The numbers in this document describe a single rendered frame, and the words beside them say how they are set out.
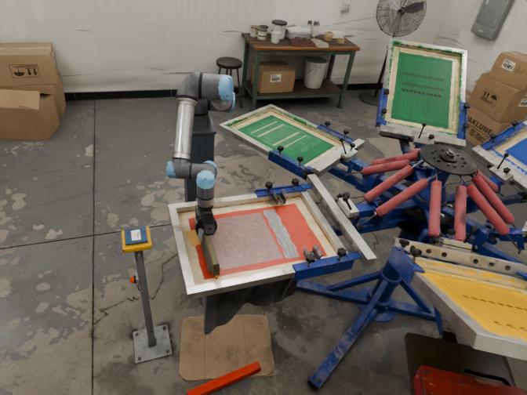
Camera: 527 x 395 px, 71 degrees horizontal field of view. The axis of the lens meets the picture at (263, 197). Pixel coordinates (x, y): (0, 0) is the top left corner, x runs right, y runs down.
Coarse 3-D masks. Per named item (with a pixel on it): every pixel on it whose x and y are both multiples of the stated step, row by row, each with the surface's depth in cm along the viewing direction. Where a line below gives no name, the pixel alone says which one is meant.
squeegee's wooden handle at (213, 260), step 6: (204, 234) 170; (204, 240) 171; (210, 240) 168; (210, 246) 165; (210, 252) 162; (210, 258) 160; (216, 258) 160; (210, 264) 164; (216, 264) 157; (216, 270) 160
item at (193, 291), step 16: (304, 192) 214; (176, 208) 192; (192, 208) 196; (176, 224) 182; (320, 224) 196; (176, 240) 174; (336, 240) 186; (272, 272) 165; (288, 272) 166; (192, 288) 154; (208, 288) 155; (224, 288) 157; (240, 288) 161
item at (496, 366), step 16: (416, 336) 152; (448, 336) 156; (416, 352) 147; (432, 352) 147; (448, 352) 148; (464, 352) 149; (480, 352) 150; (416, 368) 141; (448, 368) 143; (480, 368) 144; (496, 368) 145; (512, 384) 140
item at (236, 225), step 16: (256, 208) 204; (272, 208) 205; (288, 208) 207; (192, 224) 189; (224, 224) 191; (240, 224) 193; (256, 224) 194; (288, 224) 197; (304, 224) 198; (224, 240) 183
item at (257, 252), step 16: (240, 240) 184; (256, 240) 185; (272, 240) 186; (304, 240) 189; (224, 256) 174; (240, 256) 175; (256, 256) 176; (272, 256) 178; (304, 256) 180; (208, 272) 166; (224, 272) 167
